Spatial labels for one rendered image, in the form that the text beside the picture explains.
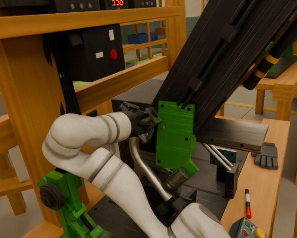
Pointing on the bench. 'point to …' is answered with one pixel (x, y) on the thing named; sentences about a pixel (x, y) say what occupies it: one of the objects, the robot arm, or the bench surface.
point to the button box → (236, 229)
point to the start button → (260, 233)
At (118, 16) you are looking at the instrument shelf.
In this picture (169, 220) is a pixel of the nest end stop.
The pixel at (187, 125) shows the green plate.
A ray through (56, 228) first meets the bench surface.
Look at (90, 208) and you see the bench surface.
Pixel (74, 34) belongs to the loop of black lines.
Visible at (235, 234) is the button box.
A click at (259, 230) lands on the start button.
